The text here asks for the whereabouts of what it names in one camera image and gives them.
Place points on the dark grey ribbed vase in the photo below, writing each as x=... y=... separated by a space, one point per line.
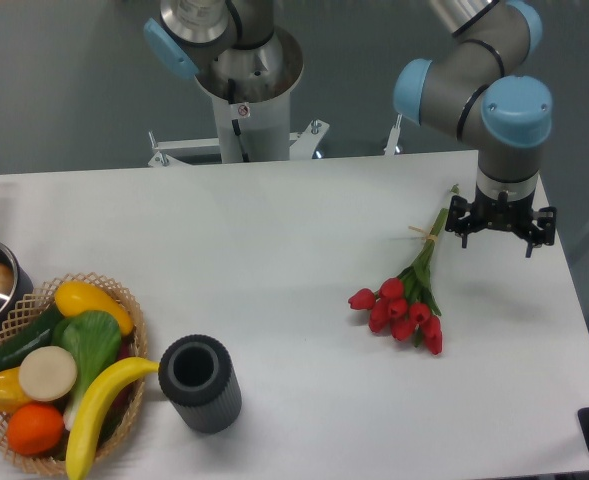
x=197 y=376

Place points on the yellow plastic banana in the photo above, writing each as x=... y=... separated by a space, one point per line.
x=83 y=438

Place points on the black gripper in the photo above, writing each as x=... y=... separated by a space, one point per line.
x=503 y=212

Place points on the woven wicker basket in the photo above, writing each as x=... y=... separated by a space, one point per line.
x=124 y=410

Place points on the red tulip bouquet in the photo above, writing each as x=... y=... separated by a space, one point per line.
x=405 y=303

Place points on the dark green plastic cucumber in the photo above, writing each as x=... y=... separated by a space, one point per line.
x=37 y=334

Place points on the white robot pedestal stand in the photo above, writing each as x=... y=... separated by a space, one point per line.
x=249 y=85

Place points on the yellow plastic bell pepper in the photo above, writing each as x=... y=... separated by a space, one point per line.
x=12 y=396

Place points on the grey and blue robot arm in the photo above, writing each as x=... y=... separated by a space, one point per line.
x=473 y=95

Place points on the orange plastic fruit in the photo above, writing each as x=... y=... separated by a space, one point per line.
x=34 y=429

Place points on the green plastic bok choy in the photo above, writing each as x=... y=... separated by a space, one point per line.
x=93 y=338

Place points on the cream round disc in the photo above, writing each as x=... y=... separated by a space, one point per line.
x=47 y=374

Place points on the yellow plastic squash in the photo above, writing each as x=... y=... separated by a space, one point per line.
x=74 y=297

